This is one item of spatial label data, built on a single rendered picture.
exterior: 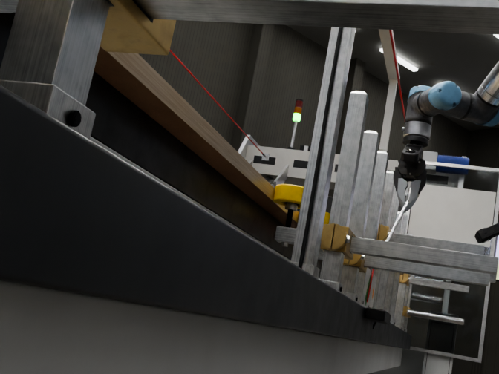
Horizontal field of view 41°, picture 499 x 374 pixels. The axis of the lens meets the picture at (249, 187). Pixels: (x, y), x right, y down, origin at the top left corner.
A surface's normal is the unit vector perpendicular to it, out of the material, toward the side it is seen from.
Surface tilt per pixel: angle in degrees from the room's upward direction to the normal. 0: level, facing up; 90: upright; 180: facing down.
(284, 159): 90
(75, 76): 90
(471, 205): 90
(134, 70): 90
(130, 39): 180
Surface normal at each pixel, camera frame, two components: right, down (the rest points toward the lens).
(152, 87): 0.95, 0.12
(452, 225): -0.27, -0.24
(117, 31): -0.18, 0.96
